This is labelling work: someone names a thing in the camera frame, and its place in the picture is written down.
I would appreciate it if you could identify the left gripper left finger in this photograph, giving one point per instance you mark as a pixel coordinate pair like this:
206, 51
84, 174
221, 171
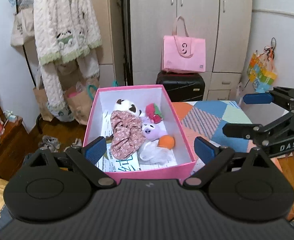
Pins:
85, 159

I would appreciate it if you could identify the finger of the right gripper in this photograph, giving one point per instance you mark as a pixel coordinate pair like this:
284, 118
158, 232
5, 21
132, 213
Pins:
247, 131
266, 98

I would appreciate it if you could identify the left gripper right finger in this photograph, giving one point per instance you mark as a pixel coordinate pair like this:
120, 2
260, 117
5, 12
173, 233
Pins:
215, 160

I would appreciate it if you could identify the large blue tissue pack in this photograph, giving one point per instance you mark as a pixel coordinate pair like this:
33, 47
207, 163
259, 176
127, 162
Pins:
107, 163

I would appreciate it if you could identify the small white tissue pack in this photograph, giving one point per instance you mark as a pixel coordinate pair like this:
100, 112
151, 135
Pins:
106, 129

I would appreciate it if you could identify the pink floral fabric scrunchie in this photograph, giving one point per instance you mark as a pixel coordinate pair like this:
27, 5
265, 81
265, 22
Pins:
127, 134

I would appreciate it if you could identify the orange soft ball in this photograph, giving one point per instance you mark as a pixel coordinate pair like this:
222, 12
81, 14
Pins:
167, 142

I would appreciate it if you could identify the purple plush toy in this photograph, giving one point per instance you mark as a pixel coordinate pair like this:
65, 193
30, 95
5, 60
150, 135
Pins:
152, 132

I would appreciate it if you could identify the pink strawberry plush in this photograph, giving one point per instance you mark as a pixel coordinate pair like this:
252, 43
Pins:
153, 113

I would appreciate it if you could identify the white brown plush ball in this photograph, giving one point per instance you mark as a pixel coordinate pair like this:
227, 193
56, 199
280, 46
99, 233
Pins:
128, 106

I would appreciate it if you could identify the white fluffy soft item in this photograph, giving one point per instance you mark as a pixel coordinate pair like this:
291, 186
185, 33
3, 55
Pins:
150, 153

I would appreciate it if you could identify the colourful hanging paper bag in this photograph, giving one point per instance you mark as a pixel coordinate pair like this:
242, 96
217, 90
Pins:
261, 70

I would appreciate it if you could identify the grey patterned slippers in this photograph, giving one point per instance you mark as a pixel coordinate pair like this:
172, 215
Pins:
54, 145

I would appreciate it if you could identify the pink cardboard box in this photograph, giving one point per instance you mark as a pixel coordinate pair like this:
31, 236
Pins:
141, 96

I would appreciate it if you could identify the brown paper bag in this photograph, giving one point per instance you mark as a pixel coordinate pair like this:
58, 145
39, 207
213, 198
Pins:
78, 100
41, 97

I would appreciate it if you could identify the wooden side cabinet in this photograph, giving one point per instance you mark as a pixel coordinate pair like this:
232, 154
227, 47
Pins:
13, 148

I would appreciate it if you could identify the black suitcase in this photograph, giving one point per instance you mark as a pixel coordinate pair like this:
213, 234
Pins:
182, 87

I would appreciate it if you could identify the pink tote bag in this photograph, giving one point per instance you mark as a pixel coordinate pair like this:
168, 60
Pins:
183, 54

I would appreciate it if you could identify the beige wardrobe cabinet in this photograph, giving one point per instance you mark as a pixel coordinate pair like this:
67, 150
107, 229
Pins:
133, 30

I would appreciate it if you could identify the cream knitted hanging cardigan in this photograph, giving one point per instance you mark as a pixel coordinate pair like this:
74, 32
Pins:
65, 31

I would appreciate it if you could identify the beige canvas tote bag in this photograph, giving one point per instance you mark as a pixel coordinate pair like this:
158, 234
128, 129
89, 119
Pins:
23, 28

